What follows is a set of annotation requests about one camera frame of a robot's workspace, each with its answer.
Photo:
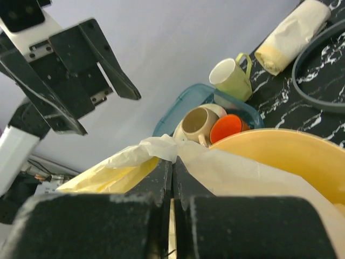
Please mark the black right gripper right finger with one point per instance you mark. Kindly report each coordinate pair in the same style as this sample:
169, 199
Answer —
210, 226

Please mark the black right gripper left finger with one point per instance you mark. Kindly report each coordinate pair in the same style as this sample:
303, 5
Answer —
130, 225

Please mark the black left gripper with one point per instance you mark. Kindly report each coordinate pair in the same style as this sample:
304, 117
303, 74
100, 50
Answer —
55, 100

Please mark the detached white trash bag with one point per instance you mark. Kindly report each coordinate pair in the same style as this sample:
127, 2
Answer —
221, 172

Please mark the yellow trash bin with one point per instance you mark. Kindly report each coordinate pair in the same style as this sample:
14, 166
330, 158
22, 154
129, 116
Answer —
320, 162

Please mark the white trash bag roll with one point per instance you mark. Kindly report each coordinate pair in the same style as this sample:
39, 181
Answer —
289, 38

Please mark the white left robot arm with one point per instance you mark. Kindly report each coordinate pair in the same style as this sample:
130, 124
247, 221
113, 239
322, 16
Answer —
16, 147

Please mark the orange black mug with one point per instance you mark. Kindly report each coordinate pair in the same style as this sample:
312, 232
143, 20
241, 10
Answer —
226, 126

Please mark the beige ceramic cup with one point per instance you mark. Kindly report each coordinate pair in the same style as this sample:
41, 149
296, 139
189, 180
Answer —
197, 125

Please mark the clear blue plastic tub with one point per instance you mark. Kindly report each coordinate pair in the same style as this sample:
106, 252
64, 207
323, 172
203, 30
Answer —
200, 95

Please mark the light green mug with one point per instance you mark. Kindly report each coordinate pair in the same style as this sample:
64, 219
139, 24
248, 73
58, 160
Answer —
232, 76

